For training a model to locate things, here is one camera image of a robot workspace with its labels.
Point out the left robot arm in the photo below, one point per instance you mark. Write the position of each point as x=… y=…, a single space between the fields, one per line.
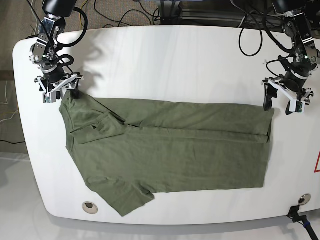
x=303 y=57

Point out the white camera bracket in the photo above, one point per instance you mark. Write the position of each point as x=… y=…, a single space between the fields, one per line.
x=301 y=100
x=49 y=96

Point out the red triangle sticker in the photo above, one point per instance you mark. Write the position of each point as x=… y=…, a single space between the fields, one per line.
x=317 y=166

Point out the white camera bracket left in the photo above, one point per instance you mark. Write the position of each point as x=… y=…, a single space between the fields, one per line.
x=49 y=96

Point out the table grommet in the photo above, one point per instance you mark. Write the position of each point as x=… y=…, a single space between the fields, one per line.
x=304 y=199
x=90 y=208

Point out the black clamp with cable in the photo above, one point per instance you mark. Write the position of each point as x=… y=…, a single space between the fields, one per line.
x=303 y=220

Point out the left table grommet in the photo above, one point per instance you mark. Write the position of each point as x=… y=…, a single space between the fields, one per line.
x=90 y=208

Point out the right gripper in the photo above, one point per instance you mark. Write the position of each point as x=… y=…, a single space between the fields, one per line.
x=58 y=74

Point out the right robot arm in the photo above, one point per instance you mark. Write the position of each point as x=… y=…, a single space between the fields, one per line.
x=44 y=53

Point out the aluminium frame post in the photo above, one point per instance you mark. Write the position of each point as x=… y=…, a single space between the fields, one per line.
x=169 y=12

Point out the right table grommet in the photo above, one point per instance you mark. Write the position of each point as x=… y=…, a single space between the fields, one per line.
x=304 y=199

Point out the green T-shirt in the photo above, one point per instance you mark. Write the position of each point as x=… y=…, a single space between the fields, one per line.
x=128 y=150

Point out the white camera bracket right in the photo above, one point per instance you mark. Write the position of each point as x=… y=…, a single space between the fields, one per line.
x=301 y=100

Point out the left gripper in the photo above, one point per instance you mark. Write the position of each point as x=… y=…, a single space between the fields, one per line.
x=293 y=81

